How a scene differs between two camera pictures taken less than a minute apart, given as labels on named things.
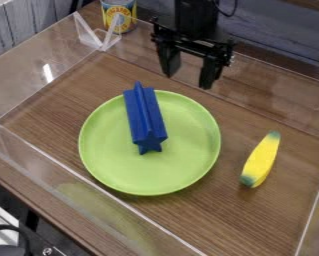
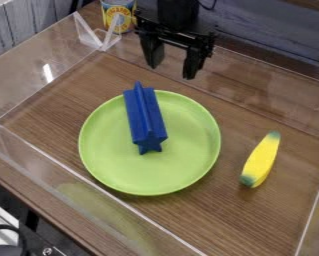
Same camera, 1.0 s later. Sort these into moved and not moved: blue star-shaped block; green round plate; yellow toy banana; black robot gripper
Moved: black robot gripper
Not moved: green round plate; yellow toy banana; blue star-shaped block
